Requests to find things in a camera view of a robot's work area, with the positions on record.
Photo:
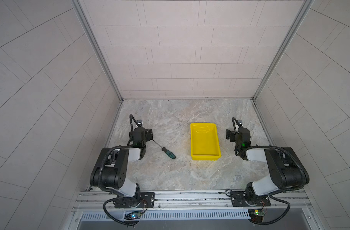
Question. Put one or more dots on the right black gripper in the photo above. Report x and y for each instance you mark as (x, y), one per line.
(232, 134)

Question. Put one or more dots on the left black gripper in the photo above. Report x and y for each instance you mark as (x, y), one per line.
(148, 134)

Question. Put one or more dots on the green black handled screwdriver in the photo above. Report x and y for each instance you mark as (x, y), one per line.
(166, 151)

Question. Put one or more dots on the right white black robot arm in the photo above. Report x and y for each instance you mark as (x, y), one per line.
(285, 170)

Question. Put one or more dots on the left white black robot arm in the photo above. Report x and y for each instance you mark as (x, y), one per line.
(110, 171)

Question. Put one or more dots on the yellow plastic bin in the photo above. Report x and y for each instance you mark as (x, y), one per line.
(204, 142)

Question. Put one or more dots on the right small circuit board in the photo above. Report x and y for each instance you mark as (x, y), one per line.
(256, 215)

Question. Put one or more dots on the small circuit board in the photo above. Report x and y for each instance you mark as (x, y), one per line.
(256, 215)
(133, 215)

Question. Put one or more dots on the left small circuit board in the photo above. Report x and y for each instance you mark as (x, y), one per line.
(133, 215)

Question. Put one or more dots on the right corner metal profile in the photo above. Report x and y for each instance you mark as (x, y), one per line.
(303, 11)

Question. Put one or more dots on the corner metal profile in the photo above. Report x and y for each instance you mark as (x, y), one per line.
(89, 33)
(303, 11)

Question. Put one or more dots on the left corner metal profile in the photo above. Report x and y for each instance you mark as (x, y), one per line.
(89, 33)

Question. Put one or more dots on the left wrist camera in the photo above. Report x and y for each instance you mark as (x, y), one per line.
(139, 123)

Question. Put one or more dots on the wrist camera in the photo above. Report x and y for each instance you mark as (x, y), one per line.
(239, 123)
(139, 123)

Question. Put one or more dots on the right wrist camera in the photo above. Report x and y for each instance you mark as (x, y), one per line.
(239, 123)

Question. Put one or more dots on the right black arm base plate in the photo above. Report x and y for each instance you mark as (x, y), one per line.
(242, 199)

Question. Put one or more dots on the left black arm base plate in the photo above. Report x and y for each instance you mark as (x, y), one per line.
(139, 200)

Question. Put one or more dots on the aluminium mounting rail frame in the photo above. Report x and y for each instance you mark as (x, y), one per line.
(185, 205)

